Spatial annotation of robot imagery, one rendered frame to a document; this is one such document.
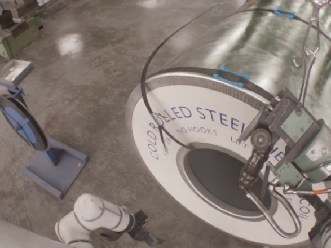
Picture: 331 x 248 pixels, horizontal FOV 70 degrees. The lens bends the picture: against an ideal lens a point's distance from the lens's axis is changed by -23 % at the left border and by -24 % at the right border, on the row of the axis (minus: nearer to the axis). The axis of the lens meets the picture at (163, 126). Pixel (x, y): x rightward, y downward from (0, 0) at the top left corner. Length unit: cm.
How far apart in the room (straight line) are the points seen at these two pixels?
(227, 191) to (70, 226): 101
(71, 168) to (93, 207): 183
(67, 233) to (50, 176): 182
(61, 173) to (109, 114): 80
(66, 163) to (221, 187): 151
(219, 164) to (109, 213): 96
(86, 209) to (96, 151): 186
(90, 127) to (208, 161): 153
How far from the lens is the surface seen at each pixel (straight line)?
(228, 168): 169
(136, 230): 93
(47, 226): 243
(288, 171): 76
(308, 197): 82
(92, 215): 79
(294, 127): 71
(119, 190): 235
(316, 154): 71
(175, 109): 115
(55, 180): 261
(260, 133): 75
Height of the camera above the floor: 195
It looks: 47 degrees down
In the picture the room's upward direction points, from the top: 11 degrees counter-clockwise
